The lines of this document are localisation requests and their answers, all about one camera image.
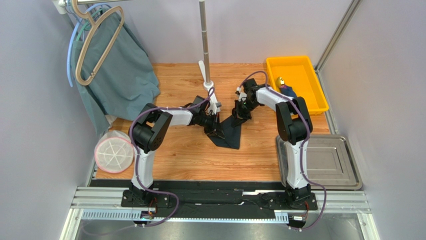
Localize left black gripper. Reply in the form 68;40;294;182
197;113;225;140

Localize black paper napkin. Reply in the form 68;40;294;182
207;116;242;150

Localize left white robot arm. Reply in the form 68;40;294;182
121;96;225;208

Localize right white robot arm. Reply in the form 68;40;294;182
231;78;313;209

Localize rolled dark blue napkin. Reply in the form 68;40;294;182
279;85;298;98

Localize white stand base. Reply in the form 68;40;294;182
198;60;219;113

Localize yellow plastic bin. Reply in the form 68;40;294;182
266;56;329;115

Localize metal tray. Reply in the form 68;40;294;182
275;133;362;191

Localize pink rimmed white mesh basket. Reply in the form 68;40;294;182
94;130;135;174

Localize metal stand pole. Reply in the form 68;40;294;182
198;0;214;90

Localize teal hanging cloth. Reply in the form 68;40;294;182
75;13;160;135

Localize beige clothes hanger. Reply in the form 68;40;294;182
71;0;125;87

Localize green clothes hanger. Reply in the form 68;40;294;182
76;7;104;41

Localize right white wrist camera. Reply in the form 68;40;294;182
235;86;247;102

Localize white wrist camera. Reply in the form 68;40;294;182
235;86;247;102
212;101;222;114

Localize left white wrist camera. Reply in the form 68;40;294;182
212;101;222;114

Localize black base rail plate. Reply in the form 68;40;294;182
90;179;321;220

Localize aluminium frame rail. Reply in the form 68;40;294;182
60;180;380;240

